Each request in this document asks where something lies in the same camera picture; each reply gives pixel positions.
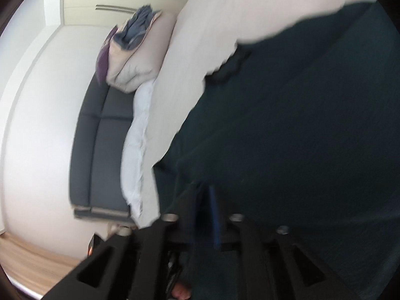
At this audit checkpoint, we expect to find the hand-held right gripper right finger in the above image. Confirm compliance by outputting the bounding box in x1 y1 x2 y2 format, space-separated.
207 185 355 300

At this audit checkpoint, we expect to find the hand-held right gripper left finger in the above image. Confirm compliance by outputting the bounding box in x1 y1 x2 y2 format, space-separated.
40 186 202 300

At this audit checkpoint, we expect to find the dark green fleece garment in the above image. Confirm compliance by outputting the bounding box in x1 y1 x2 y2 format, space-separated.
152 1 400 300

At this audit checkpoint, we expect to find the white quilted mattress pad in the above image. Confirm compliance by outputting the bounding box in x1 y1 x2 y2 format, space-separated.
121 79 157 220

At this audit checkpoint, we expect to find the grey padded headboard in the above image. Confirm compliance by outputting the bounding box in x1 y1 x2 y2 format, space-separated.
69 75 136 223

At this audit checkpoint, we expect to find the folded beige and blue duvet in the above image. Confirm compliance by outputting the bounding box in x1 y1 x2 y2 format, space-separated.
106 5 177 93

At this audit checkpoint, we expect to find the bed with white sheet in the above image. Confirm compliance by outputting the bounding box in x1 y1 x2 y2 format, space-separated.
137 0 376 229

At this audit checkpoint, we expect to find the purple pillow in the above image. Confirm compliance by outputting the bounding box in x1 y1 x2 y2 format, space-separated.
98 26 118 82

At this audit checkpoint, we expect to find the long wardrobe handle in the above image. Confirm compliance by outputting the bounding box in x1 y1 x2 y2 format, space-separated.
95 4 139 13

